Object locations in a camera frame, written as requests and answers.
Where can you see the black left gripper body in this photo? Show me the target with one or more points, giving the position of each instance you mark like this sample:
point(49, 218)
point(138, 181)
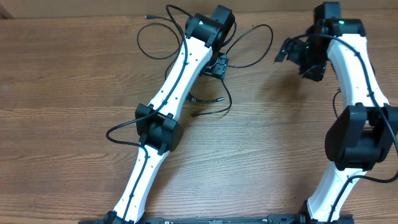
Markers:
point(217, 69)

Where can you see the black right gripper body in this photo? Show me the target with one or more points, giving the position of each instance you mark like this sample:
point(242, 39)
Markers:
point(309, 59)

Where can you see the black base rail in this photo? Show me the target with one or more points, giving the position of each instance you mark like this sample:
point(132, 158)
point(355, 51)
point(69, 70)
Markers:
point(217, 220)

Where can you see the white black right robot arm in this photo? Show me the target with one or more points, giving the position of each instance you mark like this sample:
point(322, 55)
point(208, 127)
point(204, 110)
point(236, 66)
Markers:
point(363, 132)

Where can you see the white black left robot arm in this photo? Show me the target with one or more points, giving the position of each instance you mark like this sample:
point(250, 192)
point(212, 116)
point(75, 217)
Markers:
point(157, 123)

